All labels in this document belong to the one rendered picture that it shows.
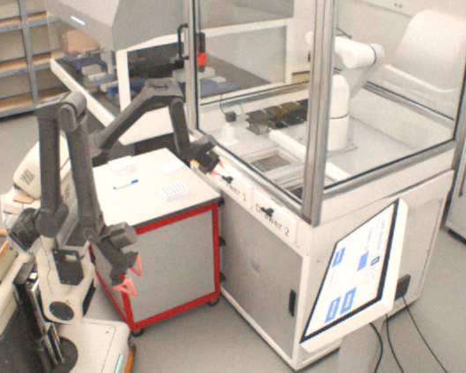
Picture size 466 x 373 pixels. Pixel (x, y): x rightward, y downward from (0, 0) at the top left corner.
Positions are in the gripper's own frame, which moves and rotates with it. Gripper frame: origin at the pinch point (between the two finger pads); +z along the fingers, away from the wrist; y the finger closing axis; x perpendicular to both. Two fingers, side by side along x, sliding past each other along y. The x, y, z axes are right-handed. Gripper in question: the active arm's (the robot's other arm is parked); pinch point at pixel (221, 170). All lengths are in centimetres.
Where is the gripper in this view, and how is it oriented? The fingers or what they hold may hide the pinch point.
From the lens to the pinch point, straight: 224.4
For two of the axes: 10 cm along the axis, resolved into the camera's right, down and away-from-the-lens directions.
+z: 6.1, 4.2, 6.7
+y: 6.0, -8.0, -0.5
